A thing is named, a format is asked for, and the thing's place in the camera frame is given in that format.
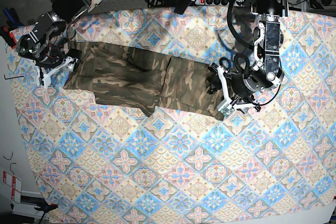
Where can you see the blue black clamp lower left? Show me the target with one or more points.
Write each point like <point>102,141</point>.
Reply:
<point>36,207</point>

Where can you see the black orange clamp upper left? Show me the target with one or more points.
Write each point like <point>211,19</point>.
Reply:
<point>6,31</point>

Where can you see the patterned tile tablecloth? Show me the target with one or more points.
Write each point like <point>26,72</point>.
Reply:
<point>109,164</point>

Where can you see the white power strip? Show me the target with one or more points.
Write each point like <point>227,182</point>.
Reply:
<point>238,3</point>

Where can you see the black hex key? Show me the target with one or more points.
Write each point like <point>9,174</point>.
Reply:
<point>12,77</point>

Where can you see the black white gripper left side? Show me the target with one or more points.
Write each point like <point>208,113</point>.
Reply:
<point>238,93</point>

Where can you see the camouflage T-shirt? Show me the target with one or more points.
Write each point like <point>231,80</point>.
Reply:
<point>138,78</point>

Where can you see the black white gripper right side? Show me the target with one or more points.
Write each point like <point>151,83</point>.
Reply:
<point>45,70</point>

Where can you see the red white label card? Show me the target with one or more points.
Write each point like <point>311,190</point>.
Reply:
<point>11,187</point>

